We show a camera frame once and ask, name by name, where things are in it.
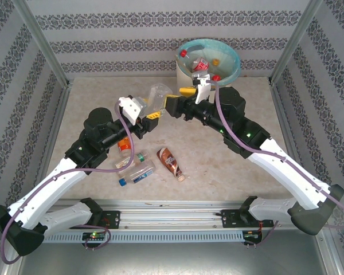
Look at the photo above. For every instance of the clear bottle red cap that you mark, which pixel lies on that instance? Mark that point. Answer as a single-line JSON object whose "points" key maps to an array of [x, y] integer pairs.
{"points": [[183, 53]]}

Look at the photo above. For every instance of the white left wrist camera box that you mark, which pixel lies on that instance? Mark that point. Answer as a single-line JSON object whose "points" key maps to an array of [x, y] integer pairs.
{"points": [[129, 109]]}

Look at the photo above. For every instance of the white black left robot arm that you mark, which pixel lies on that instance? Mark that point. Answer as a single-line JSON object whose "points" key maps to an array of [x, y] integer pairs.
{"points": [[46, 186]]}

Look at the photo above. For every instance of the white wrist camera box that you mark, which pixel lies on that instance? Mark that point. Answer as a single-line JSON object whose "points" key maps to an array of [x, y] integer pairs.
{"points": [[129, 109], [202, 88]]}

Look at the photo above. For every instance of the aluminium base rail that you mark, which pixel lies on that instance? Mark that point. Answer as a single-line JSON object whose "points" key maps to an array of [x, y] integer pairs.
{"points": [[172, 217]]}

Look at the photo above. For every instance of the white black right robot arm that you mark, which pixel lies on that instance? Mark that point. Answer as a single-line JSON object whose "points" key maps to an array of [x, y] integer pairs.
{"points": [[289, 172]]}

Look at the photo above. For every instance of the white trash bin blue liner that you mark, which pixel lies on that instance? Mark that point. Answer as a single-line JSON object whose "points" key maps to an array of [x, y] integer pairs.
{"points": [[229, 57]]}

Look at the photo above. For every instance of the aluminium frame post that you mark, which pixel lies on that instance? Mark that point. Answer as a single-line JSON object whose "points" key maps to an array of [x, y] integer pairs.
{"points": [[293, 43], [43, 43]]}

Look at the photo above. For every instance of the clear bottle green cap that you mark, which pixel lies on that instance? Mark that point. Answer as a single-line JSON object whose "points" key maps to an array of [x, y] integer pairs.
{"points": [[159, 96]]}

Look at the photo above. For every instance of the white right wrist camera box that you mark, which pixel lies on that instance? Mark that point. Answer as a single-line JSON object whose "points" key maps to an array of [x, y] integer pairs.
{"points": [[202, 88]]}

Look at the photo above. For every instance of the blue-cap bottle blue label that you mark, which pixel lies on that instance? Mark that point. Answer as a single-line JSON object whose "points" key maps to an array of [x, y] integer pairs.
{"points": [[142, 173]]}

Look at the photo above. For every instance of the grey metal sheet panel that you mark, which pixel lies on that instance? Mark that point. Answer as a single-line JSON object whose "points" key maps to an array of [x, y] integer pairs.
{"points": [[172, 260]]}

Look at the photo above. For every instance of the beige label bottle green cap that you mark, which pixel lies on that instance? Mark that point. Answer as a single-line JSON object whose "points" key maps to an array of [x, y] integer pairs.
{"points": [[125, 164]]}

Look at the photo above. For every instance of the brown chocolate drink bottle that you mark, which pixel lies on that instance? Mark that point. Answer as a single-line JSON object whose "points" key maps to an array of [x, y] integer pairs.
{"points": [[169, 160]]}

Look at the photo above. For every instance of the orange label bottle brown cap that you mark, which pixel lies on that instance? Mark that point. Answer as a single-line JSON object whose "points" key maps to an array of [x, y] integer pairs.
{"points": [[124, 146]]}

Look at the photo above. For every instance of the aluminium side rail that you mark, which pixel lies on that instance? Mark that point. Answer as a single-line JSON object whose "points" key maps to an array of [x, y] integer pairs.
{"points": [[279, 109], [61, 109]]}

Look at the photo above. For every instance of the small controller circuit board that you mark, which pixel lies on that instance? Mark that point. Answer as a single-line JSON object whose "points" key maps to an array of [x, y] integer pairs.
{"points": [[94, 235], [250, 235]]}

